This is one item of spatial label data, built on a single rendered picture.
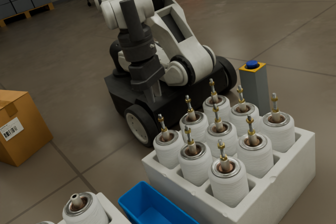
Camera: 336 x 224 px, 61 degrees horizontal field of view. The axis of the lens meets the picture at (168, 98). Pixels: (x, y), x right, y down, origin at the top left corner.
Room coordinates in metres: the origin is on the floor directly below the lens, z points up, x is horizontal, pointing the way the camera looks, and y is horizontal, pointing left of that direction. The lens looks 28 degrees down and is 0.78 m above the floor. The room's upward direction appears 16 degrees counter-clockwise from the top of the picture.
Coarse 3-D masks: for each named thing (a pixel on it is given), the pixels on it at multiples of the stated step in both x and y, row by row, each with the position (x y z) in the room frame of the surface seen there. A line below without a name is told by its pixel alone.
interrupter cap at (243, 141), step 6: (258, 132) 0.64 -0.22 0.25; (240, 138) 0.64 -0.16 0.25; (246, 138) 0.63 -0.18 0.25; (258, 138) 0.62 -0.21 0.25; (264, 138) 0.61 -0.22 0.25; (240, 144) 0.61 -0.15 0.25; (246, 144) 0.61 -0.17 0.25; (252, 144) 0.60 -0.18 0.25; (258, 144) 0.59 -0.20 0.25; (264, 144) 0.58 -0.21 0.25; (252, 150) 0.58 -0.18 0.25
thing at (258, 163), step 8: (240, 136) 0.65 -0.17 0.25; (240, 152) 0.59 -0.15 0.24; (248, 152) 0.58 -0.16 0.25; (256, 152) 0.57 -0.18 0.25; (264, 152) 0.57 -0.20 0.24; (248, 160) 0.58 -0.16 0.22; (256, 160) 0.57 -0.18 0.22; (264, 160) 0.57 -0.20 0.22; (272, 160) 0.59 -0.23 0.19; (248, 168) 0.58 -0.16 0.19; (256, 168) 0.57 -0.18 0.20; (264, 168) 0.57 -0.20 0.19; (256, 176) 0.57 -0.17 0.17
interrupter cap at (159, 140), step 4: (160, 132) 0.78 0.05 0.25; (172, 132) 0.76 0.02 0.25; (176, 132) 0.75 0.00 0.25; (156, 136) 0.76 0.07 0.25; (160, 136) 0.76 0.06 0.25; (172, 136) 0.74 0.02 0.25; (176, 136) 0.73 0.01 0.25; (156, 140) 0.74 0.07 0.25; (160, 140) 0.74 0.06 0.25; (164, 140) 0.73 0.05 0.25; (168, 140) 0.73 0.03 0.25; (172, 140) 0.72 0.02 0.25; (160, 144) 0.72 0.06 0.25; (164, 144) 0.71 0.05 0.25; (168, 144) 0.71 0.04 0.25
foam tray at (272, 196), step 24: (312, 144) 0.65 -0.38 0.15; (144, 168) 0.77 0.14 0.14; (288, 168) 0.57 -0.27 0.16; (312, 168) 0.65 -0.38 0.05; (168, 192) 0.67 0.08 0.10; (192, 192) 0.57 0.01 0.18; (264, 192) 0.51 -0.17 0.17; (288, 192) 0.57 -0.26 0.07; (192, 216) 0.59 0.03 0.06; (216, 216) 0.50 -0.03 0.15; (240, 216) 0.45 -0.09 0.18; (264, 216) 0.50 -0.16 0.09
